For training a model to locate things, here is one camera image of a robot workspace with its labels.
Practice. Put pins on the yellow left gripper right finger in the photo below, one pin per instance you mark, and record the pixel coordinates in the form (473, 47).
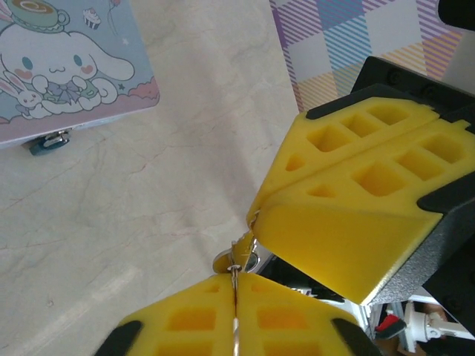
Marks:
(289, 319)

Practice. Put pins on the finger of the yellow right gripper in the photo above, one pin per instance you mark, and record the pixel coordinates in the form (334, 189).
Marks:
(334, 241)
(289, 148)

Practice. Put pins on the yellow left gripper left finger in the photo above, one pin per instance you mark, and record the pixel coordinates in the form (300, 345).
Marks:
(185, 319)

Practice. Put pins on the red and black object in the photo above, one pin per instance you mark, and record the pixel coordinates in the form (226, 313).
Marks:
(389, 324)

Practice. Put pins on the white machine part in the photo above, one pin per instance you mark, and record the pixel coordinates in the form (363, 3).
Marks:
(426, 326)

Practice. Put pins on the cartoon dog print box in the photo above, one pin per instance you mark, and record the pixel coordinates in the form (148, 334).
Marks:
(74, 55)

